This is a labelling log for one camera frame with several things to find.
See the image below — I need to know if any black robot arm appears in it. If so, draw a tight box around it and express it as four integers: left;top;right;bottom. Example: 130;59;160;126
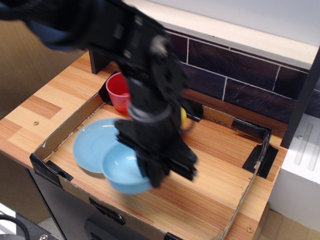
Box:
0;0;197;188

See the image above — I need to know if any light blue plate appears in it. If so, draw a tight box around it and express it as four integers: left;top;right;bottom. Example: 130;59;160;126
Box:
72;118;119;174

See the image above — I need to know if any yellow toy bell pepper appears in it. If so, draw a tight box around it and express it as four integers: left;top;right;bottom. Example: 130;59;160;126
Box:
180;107;187;129

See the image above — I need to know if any white block with rails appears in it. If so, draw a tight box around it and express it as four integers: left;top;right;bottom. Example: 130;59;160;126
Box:
268;114;320;231

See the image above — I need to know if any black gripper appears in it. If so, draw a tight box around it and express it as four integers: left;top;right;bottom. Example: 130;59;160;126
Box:
115;117;197;188

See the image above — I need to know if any red plastic cup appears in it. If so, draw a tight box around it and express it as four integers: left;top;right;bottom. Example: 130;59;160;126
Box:
105;72;131;114

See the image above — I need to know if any dark brick backsplash shelf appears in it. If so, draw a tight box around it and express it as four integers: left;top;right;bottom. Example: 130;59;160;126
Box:
88;0;320;148

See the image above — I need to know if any light blue bowl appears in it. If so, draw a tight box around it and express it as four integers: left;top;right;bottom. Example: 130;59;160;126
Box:
100;142;152;195

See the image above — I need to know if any black braided cable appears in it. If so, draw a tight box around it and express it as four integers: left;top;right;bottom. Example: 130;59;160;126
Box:
0;214;33;240

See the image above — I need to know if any cardboard tray border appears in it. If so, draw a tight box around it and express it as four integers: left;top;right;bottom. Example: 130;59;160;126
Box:
30;90;283;240

